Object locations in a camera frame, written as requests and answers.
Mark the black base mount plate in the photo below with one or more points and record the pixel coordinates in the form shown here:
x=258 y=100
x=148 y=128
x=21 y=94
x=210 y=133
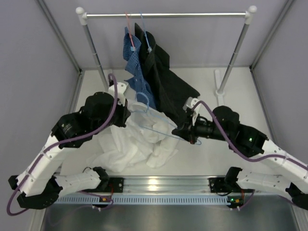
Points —
x=217 y=185
x=115 y=185

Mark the white shirt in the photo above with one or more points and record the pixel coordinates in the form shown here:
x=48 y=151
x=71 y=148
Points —
x=146 y=138

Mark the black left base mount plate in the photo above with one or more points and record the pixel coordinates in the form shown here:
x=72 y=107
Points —
x=115 y=185

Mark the grey aluminium frame profile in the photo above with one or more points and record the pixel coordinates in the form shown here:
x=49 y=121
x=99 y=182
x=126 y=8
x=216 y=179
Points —
x=55 y=28

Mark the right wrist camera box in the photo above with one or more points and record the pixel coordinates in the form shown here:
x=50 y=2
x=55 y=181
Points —
x=191 y=103

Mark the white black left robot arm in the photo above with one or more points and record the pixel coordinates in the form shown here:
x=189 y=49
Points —
x=38 y=185

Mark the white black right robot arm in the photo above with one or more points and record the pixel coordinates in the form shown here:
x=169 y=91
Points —
x=290 y=180

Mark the light blue hanger under dark shirt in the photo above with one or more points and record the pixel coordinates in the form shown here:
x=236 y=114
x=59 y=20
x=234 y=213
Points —
x=149 y=48

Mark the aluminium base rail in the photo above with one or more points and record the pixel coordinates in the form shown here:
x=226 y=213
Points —
x=192 y=184

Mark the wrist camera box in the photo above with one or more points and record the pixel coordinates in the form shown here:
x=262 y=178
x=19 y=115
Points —
x=121 y=89
x=191 y=103

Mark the white slotted cable duct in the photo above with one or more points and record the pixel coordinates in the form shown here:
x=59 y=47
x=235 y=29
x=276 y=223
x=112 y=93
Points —
x=82 y=199

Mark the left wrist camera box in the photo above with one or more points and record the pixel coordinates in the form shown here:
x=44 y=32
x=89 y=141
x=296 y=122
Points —
x=121 y=89

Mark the dark striped shirt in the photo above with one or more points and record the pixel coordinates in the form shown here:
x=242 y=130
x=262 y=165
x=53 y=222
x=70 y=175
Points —
x=170 y=91

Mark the blue checkered shirt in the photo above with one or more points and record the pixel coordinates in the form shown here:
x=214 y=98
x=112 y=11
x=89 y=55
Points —
x=133 y=66

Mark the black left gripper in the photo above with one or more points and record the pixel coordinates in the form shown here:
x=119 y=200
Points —
x=125 y=114

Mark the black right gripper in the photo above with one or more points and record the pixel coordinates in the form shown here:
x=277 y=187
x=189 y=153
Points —
x=190 y=133

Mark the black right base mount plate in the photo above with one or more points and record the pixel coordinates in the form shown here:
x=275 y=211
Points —
x=217 y=185

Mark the white clothes rack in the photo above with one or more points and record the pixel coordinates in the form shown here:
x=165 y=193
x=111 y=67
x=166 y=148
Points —
x=248 y=15

